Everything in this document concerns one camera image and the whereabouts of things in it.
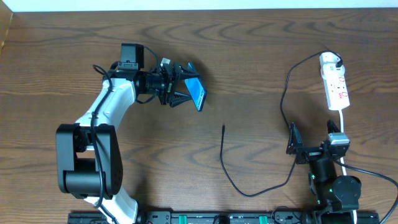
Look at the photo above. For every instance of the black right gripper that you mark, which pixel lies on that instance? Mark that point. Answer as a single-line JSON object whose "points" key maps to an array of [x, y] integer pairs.
{"points": [[313, 154]]}

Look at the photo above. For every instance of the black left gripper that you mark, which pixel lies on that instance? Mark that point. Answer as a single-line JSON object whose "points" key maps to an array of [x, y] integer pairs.
{"points": [[170, 84]]}

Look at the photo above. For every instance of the blue smartphone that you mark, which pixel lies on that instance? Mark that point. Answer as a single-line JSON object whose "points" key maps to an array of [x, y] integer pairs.
{"points": [[197, 91]]}

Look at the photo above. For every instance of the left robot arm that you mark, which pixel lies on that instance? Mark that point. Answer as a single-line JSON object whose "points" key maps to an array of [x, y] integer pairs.
{"points": [[89, 163]]}

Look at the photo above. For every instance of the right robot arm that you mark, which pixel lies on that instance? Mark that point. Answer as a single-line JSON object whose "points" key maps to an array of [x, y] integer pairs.
{"points": [[337, 195]]}

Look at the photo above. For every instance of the white USB charger plug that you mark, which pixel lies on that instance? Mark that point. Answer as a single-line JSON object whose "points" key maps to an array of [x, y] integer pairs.
{"points": [[330, 62]]}

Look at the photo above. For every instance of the white power strip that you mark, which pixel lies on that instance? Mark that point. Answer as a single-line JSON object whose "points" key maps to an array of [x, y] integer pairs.
{"points": [[335, 86]]}

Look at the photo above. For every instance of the cardboard side panel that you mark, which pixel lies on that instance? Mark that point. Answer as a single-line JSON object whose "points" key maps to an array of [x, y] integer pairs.
{"points": [[6, 16]]}

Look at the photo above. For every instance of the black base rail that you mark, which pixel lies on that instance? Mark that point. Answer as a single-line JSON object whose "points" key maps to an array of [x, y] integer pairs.
{"points": [[281, 216]]}

